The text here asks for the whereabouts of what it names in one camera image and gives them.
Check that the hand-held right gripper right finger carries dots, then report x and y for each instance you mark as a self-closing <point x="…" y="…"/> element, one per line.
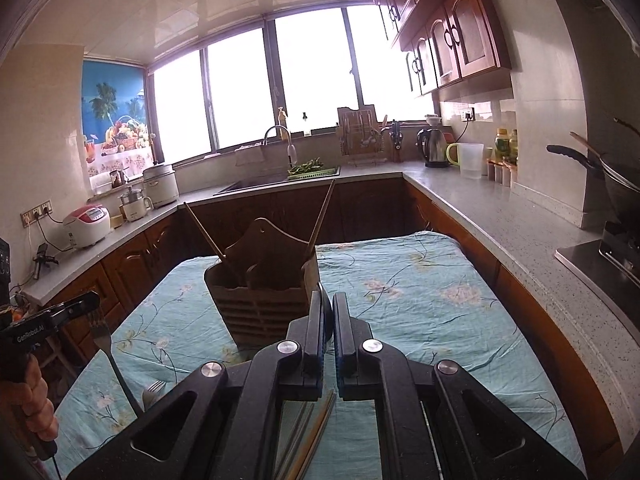
<point x="342" y="332"/>

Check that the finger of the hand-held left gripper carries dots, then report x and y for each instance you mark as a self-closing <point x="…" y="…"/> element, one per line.
<point x="80" y="305"/>

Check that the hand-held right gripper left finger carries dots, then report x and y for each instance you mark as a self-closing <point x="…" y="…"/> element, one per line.
<point x="321" y="332"/>

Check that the metal fork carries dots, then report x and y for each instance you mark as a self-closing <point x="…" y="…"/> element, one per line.
<point x="114" y="360"/>
<point x="152" y="392"/>

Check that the wooden utensil holder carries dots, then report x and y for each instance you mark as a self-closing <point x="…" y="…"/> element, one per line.
<point x="272" y="280"/>

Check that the wooden chopstick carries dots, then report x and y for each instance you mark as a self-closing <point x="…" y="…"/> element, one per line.
<point x="205" y="235"/>
<point x="308" y="437"/>
<point x="320" y="425"/>
<point x="320" y="220"/>

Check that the grey metal chopstick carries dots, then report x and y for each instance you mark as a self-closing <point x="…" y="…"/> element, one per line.
<point x="297" y="430"/>

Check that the person's left hand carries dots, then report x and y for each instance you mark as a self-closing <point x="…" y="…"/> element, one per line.
<point x="37" y="405"/>

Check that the black gadget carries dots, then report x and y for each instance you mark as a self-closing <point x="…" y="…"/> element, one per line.
<point x="42" y="260"/>

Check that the white and red rice cooker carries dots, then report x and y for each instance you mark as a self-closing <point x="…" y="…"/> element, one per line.
<point x="87" y="225"/>

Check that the teal floral tablecloth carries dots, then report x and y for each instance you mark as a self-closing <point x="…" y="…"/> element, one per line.
<point x="425" y="310"/>

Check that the small white electric pot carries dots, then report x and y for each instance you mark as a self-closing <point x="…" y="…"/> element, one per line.
<point x="134" y="206"/>

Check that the wooden lower cabinets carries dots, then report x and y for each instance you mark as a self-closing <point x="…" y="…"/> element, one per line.
<point x="370" y="210"/>

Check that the wooden cabinets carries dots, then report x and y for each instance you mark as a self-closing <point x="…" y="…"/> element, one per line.
<point x="450" y="35"/>
<point x="370" y="210"/>

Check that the large white cooker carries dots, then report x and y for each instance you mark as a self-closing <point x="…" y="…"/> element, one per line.
<point x="161" y="185"/>

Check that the green basket of vegetables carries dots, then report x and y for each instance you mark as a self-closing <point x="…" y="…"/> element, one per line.
<point x="310" y="167"/>

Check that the kitchen sink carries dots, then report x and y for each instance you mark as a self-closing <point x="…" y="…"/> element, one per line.
<point x="250" y="182"/>

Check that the white dishcloth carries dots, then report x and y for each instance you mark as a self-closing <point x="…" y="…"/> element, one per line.
<point x="249" y="156"/>

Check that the chrome kitchen faucet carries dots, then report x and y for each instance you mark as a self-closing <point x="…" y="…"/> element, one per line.
<point x="280" y="132"/>

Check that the small dark-capped bottle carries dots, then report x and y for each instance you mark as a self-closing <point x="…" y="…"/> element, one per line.
<point x="305" y="127"/>

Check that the steel electric kettle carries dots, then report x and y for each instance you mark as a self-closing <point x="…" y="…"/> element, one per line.
<point x="434" y="147"/>

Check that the yellow soap bottle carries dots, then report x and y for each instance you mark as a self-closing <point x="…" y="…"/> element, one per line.
<point x="283" y="117"/>

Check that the row of spice jars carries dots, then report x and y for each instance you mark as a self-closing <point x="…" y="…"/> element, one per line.
<point x="500" y="174"/>

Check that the white bowl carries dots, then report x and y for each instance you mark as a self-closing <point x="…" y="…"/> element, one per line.
<point x="433" y="120"/>

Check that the yellow-capped green bottle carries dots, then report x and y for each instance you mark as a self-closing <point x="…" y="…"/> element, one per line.
<point x="501" y="145"/>

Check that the condiment bottle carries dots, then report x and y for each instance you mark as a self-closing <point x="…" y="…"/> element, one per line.
<point x="513" y="147"/>

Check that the kitchen window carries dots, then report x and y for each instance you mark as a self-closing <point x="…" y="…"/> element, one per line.
<point x="310" y="75"/>

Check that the gas stove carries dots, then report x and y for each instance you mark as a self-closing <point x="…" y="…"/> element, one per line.
<point x="605" y="265"/>

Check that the black wok with lid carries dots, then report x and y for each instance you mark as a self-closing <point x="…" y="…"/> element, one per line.
<point x="620" y="185"/>

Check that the wooden upper cabinets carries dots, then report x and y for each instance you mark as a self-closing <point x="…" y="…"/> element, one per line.
<point x="450" y="35"/>

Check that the wall outlet with plugs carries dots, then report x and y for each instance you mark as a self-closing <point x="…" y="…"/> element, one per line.
<point x="36" y="212"/>

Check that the tropical fruit wall poster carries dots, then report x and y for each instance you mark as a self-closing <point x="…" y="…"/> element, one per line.
<point x="112" y="110"/>

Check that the wall outlet with black plug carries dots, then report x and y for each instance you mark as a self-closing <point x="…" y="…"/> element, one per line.
<point x="467" y="113"/>

